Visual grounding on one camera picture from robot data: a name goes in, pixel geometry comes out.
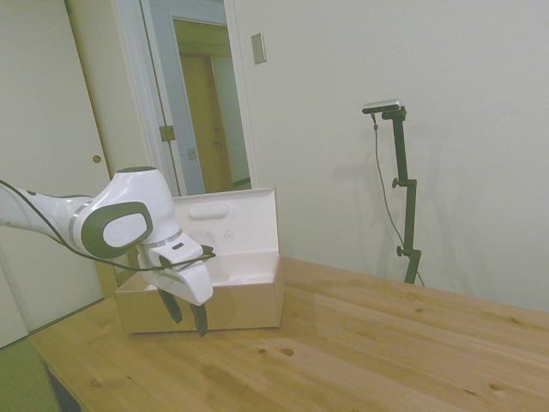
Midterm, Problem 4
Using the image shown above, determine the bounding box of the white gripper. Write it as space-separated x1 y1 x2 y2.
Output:
137 245 214 338

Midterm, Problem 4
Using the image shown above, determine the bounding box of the open cardboard box white inside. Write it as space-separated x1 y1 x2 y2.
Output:
114 186 285 336

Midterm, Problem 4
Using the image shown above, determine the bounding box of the open blue-grey door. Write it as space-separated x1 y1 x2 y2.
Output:
140 0 206 197

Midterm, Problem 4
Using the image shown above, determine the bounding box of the wooden hallway door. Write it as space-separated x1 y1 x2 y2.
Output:
179 54 235 193

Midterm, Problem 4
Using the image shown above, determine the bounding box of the white room door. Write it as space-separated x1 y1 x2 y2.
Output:
0 0 124 347

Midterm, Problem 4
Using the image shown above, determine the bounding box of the black camera stand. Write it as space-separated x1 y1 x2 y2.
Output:
380 106 423 286

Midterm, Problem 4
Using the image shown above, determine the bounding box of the grey wall switch plate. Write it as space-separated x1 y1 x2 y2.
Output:
250 32 268 66

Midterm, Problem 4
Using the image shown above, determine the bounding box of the silver camera on stand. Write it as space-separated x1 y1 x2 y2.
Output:
361 98 405 115

